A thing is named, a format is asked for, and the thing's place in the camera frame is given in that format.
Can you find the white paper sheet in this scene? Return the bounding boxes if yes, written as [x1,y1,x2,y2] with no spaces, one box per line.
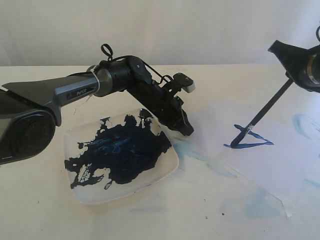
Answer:
[174,100,320,202]

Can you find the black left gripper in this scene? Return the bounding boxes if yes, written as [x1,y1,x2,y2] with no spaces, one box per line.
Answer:
[127,81,194,136]

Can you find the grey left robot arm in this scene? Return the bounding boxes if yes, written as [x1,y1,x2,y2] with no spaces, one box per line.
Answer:
[0,55,195,164]

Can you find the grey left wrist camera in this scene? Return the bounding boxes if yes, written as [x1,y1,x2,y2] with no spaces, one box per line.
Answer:
[173,72,196,93]

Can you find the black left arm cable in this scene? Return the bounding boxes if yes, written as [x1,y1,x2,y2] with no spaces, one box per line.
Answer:
[99,43,176,87]

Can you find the white square paint plate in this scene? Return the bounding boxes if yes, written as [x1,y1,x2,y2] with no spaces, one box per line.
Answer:
[64,108,179,205]

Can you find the black paintbrush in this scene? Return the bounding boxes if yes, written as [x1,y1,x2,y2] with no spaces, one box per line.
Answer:
[230,79,294,149]

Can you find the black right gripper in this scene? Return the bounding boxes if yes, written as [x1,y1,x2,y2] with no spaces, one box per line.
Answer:
[268,40,320,93]

